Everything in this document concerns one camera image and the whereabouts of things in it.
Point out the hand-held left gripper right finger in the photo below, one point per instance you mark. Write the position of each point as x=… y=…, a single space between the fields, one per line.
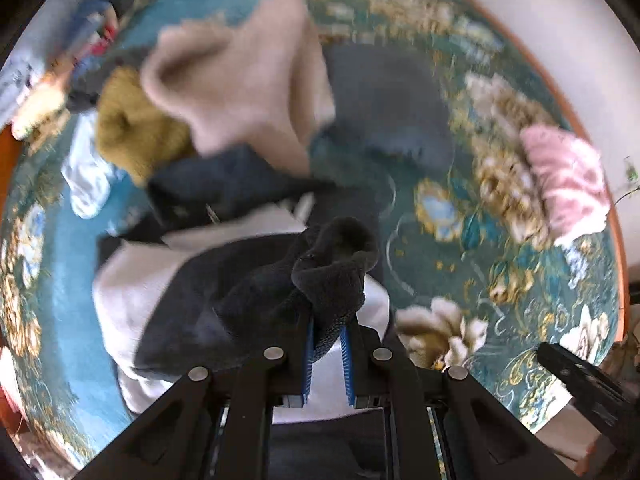
x=348 y=365

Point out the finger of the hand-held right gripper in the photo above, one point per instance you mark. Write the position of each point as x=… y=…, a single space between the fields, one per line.
x=585 y=385

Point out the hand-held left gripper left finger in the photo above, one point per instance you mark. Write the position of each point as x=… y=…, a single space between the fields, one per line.
x=307 y=360

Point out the black and white jacket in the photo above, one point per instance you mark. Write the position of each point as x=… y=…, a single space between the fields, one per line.
x=250 y=280

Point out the teal floral bedspread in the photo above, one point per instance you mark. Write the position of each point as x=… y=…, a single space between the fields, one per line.
x=440 y=260

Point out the folded pink garment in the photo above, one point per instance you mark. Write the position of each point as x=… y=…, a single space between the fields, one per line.
x=565 y=175

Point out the green houseplant sprig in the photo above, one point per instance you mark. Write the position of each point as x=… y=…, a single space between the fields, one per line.
x=631 y=175

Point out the light blue shirt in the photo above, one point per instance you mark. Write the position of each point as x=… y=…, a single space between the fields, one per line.
x=87 y=180

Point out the olive fleece sweater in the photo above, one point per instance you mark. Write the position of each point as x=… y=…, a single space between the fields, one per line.
x=135 y=130

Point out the beige fleece garment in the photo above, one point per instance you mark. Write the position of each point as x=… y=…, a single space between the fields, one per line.
x=240 y=75

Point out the folded floral blanket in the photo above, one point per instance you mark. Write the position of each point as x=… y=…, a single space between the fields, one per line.
x=95 y=25

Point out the folded light blue quilt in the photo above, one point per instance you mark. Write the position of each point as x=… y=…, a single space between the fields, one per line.
x=30 y=60

